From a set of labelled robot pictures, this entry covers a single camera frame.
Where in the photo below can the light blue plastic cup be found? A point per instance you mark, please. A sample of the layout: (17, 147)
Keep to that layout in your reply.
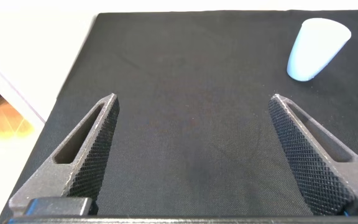
(312, 49)

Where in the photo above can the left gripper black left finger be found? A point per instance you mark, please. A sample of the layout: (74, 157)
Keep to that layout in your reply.
(57, 180)

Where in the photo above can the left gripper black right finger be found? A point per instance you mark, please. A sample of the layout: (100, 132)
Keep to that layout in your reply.
(328, 174)

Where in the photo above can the black table cloth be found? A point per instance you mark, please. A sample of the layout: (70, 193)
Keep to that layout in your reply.
(191, 124)

